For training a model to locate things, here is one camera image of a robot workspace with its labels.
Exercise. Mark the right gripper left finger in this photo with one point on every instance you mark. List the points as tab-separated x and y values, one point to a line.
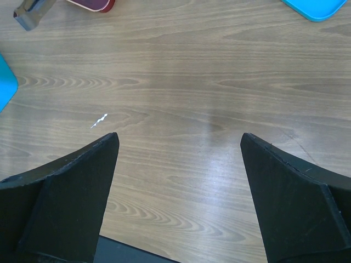
54	213

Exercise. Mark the blue tin lid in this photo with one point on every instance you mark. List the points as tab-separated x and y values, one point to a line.
315	10

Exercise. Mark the blue tin box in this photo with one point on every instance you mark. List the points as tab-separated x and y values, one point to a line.
8	83

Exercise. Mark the metal tongs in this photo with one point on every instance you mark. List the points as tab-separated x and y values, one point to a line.
29	13

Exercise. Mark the red tray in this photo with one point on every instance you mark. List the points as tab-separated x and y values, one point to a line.
97	6

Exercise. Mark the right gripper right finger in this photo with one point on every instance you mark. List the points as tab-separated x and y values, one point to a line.
303	210

